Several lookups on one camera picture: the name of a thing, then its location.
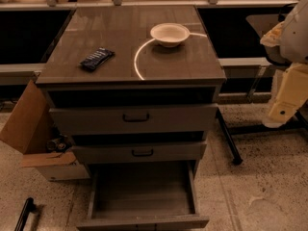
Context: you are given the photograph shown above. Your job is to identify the cans inside cardboard box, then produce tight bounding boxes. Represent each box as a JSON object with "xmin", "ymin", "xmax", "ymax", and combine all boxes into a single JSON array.
[{"xmin": 46, "ymin": 137, "xmax": 69, "ymax": 152}]

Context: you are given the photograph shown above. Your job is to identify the black folding stand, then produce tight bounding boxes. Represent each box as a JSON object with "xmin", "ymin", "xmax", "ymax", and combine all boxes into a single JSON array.
[{"xmin": 216, "ymin": 13, "xmax": 308, "ymax": 166}]

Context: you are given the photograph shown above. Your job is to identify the grey drawer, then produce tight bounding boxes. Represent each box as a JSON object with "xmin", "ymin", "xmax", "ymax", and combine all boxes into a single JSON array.
[
  {"xmin": 50, "ymin": 104, "xmax": 218, "ymax": 136},
  {"xmin": 72, "ymin": 141, "xmax": 206, "ymax": 165},
  {"xmin": 77, "ymin": 161, "xmax": 209, "ymax": 231}
]

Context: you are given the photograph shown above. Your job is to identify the open cardboard box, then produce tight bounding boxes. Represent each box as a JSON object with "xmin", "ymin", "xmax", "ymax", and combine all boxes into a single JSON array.
[{"xmin": 0, "ymin": 81, "xmax": 90, "ymax": 181}]

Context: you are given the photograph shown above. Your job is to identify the black bar on floor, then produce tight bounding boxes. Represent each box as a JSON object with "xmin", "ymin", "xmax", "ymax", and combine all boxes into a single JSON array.
[{"xmin": 14, "ymin": 197, "xmax": 37, "ymax": 231}]

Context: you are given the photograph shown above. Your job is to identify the grey drawer cabinet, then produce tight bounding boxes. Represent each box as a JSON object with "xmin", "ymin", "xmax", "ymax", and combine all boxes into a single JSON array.
[{"xmin": 35, "ymin": 5, "xmax": 227, "ymax": 166}]

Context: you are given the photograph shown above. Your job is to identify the grey bottom drawer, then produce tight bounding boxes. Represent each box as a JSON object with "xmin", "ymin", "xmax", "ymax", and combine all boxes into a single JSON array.
[{"xmin": 77, "ymin": 161, "xmax": 209, "ymax": 231}]

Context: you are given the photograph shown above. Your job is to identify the grey top drawer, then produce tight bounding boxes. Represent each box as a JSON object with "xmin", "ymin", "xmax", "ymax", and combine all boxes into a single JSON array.
[{"xmin": 50, "ymin": 104, "xmax": 218, "ymax": 136}]

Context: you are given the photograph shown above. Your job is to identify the white bowl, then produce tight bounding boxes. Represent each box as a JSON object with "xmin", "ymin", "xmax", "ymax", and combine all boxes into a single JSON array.
[{"xmin": 150, "ymin": 23, "xmax": 190, "ymax": 48}]

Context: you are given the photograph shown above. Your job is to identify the dark snack bar packet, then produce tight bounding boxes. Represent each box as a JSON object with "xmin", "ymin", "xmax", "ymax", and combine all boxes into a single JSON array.
[{"xmin": 80, "ymin": 47, "xmax": 115, "ymax": 71}]

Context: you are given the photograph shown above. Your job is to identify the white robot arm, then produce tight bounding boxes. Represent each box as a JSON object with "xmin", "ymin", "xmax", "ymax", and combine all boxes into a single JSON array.
[{"xmin": 260, "ymin": 0, "xmax": 308, "ymax": 128}]

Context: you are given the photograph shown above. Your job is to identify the grey middle drawer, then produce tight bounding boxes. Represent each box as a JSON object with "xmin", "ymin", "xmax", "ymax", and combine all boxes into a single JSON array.
[{"xmin": 72, "ymin": 141, "xmax": 206, "ymax": 165}]

